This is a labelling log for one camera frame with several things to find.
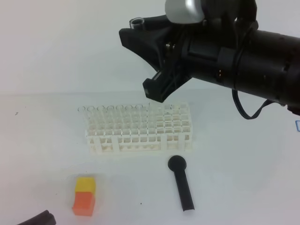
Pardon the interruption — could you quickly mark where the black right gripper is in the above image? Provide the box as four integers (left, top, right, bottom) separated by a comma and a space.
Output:
119, 0, 257, 103

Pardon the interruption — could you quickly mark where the clear glass test tube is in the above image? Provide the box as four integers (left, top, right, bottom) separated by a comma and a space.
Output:
129, 17, 145, 30

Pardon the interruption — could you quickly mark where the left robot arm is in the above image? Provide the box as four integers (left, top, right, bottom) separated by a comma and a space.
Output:
18, 210, 56, 225

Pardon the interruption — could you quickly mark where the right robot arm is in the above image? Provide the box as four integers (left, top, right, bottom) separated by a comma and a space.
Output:
119, 0, 300, 120

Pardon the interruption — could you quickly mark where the white plastic test tube rack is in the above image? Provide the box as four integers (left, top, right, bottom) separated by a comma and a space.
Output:
85, 103, 193, 155

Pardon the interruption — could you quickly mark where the black plastic scoop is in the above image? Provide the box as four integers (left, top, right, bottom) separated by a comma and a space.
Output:
168, 155, 195, 211

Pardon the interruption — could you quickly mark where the yellow cube block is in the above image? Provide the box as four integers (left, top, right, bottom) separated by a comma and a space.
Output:
75, 177, 96, 194

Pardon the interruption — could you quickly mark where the blue edged label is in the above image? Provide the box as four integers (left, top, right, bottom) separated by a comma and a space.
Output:
295, 120, 300, 132

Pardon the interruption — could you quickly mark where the orange cube block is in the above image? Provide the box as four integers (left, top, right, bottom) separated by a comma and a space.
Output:
72, 192, 95, 217

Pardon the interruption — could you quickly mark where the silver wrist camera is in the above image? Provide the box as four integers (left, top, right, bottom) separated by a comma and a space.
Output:
165, 0, 205, 24

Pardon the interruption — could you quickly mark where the black right camera cable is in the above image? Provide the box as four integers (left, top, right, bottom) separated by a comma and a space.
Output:
231, 89, 275, 120

